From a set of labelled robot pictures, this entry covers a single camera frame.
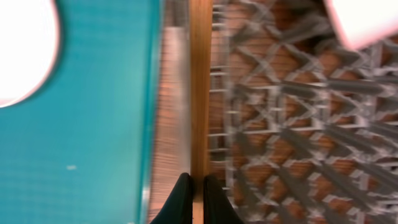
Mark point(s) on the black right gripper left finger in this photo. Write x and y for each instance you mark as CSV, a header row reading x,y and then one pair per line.
x,y
179,205

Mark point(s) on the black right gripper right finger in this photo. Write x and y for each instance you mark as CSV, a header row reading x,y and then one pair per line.
x,y
217,208

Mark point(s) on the wooden chopstick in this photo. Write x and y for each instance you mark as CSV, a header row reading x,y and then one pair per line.
x,y
201,14

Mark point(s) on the large pink plate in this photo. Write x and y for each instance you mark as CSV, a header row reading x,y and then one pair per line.
x,y
30,41

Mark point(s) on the small pink bowl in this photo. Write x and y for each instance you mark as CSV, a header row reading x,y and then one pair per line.
x,y
359,23

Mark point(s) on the grey dishwasher rack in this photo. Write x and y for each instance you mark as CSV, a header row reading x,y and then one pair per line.
x,y
301,130

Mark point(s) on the teal serving tray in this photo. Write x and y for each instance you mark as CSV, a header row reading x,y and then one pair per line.
x,y
79,150

